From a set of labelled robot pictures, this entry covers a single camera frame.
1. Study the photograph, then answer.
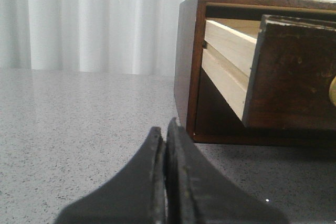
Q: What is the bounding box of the dark wooden drawer cabinet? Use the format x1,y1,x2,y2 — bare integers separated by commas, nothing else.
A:
174,0,335,147

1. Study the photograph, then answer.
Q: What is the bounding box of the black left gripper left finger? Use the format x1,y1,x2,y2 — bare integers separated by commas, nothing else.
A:
55,127,166,223

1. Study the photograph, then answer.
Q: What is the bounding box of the white pleated curtain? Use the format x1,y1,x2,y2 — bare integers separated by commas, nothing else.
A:
1,0,182,76

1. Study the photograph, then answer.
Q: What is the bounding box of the lower wooden drawer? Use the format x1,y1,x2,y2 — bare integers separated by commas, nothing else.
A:
194,68,336,138

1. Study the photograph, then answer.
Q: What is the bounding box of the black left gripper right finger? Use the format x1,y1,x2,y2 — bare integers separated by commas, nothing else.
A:
166,118,289,223

